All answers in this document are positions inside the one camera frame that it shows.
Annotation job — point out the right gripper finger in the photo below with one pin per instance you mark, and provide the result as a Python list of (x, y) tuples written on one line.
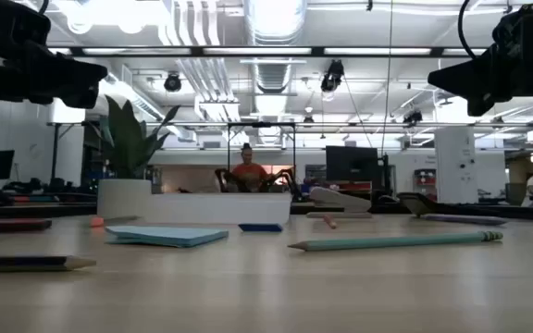
[(465, 76), (481, 105)]

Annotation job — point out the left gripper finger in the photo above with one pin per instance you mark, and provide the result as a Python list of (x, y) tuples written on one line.
[(83, 97), (67, 74)]

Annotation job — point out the purple marker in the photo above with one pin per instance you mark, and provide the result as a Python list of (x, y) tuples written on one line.
[(465, 220)]

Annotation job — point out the dark red pencil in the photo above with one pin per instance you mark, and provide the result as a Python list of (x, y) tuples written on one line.
[(7, 225)]

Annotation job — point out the blue sticky note pad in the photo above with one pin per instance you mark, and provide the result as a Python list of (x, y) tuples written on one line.
[(164, 235)]

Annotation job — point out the teal pencil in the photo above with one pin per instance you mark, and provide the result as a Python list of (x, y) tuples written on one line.
[(396, 241)]

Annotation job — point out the short orange pencil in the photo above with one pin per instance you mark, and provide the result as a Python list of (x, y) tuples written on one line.
[(330, 222)]

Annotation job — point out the blue eraser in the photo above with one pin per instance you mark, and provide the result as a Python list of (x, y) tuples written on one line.
[(260, 227)]

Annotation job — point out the black background robot arm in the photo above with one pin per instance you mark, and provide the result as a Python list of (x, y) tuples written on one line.
[(222, 180), (287, 178)]

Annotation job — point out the white column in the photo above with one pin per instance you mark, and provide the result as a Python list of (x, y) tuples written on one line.
[(456, 162)]

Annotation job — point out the black background stand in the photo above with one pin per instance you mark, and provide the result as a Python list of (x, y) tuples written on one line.
[(55, 152)]

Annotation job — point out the green plant in white pot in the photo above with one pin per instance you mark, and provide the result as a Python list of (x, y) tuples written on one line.
[(125, 194)]

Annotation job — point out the white stapler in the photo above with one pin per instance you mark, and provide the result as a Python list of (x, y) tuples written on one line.
[(340, 200)]

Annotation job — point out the clear plastic storage container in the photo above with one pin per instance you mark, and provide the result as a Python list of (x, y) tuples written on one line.
[(215, 208)]

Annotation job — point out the black hanging camera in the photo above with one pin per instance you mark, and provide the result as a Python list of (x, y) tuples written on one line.
[(332, 76), (413, 117), (172, 83)]

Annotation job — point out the black overhead frame beam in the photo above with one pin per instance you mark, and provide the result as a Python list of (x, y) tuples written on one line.
[(317, 51)]

